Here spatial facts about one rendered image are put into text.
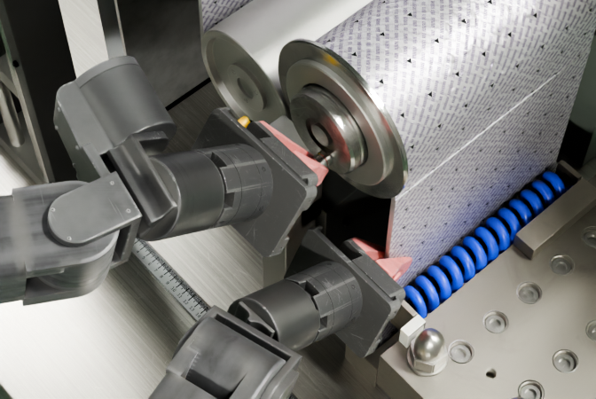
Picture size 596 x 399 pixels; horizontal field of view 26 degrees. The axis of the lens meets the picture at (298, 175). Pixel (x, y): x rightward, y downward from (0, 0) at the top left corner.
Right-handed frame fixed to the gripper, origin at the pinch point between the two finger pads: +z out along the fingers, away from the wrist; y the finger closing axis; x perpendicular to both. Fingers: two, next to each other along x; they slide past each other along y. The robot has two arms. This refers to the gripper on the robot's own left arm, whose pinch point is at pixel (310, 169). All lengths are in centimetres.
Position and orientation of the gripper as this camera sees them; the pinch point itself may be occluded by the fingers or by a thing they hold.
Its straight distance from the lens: 101.8
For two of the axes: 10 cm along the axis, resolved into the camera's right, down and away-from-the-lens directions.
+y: 6.8, 6.2, -3.9
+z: 5.7, -1.0, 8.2
